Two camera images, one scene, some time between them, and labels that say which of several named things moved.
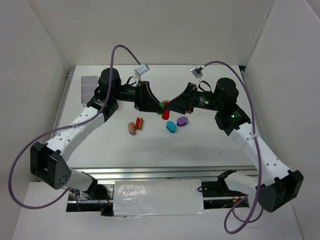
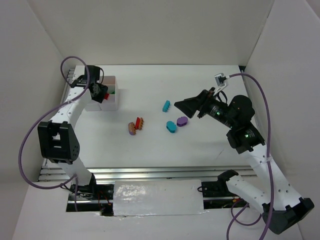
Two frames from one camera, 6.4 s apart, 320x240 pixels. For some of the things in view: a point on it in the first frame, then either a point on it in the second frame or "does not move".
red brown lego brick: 139,123 does not move
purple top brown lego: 132,128 does not move
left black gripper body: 139,96 -> 100,92
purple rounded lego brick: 182,121 does not move
